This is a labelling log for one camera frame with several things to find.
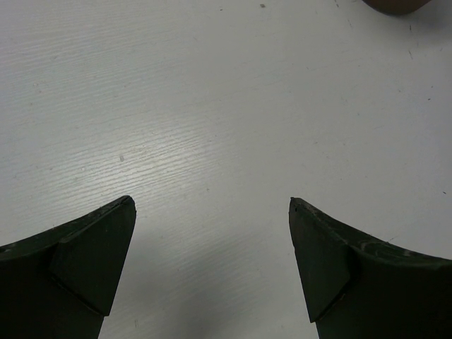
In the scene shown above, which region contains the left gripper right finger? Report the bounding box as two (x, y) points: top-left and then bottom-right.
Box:
(289, 198), (451, 338)

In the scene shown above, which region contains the brown cylindrical bin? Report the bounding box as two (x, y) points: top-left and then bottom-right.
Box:
(363, 0), (431, 16)

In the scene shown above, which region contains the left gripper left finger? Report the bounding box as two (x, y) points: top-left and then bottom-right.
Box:
(1, 196), (136, 338)

